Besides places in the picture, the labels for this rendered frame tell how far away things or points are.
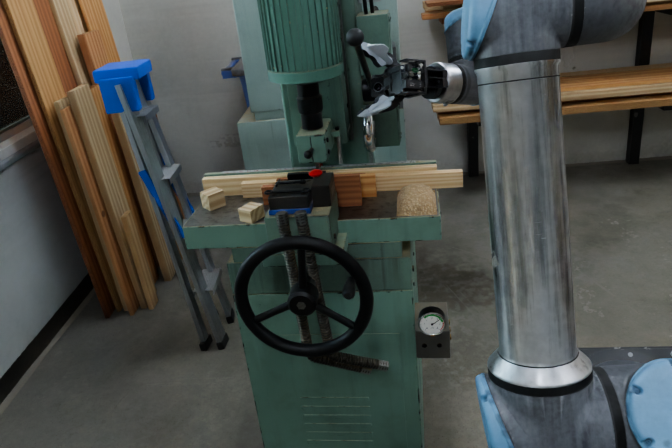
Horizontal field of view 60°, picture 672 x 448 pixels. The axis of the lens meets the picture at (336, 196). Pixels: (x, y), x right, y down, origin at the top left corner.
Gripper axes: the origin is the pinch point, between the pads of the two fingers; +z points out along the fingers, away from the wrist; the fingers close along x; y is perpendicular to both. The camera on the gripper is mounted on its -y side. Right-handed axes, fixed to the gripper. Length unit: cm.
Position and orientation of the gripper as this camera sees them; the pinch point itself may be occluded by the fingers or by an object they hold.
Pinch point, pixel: (352, 79)
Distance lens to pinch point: 123.4
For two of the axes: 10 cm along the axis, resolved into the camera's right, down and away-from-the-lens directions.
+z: -8.5, 0.5, -5.2
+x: 0.5, 10.0, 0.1
